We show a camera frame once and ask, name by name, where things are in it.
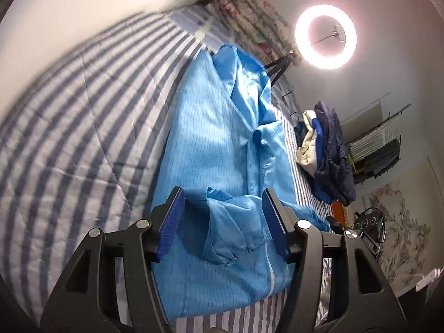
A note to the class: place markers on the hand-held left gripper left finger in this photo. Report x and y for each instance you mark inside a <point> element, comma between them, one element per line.
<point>171,222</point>

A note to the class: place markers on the navy quilted jacket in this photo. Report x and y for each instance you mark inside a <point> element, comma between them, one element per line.
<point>334,152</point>

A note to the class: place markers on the metal drying rack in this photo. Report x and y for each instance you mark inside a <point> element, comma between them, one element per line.
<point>374,138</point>

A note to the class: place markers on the black tripod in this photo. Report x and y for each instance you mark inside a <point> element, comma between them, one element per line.
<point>281,69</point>

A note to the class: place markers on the blue grey striped quilt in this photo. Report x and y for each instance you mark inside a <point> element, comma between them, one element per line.
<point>86,128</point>

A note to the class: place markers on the orange wooden bed frame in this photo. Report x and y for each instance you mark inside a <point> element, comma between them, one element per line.
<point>341,215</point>

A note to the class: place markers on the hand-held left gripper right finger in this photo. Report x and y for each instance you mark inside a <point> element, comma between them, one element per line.
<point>274,222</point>

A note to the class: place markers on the ink painting wall poster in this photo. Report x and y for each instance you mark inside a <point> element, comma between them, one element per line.
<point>406,236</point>

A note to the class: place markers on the blue pinstriped work coat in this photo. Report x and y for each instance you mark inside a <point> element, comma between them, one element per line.
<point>208,138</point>

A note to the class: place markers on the folded floral quilt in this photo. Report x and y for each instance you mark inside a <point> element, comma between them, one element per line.
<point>249,24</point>

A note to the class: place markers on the white power strip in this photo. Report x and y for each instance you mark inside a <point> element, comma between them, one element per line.
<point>428,279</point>

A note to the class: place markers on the white garment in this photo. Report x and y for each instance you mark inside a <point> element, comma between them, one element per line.
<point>308,149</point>

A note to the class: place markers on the black electronic device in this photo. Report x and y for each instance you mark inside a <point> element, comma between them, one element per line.
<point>367,222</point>

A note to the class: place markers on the royal blue garment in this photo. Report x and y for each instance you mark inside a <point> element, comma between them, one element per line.
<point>318,131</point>

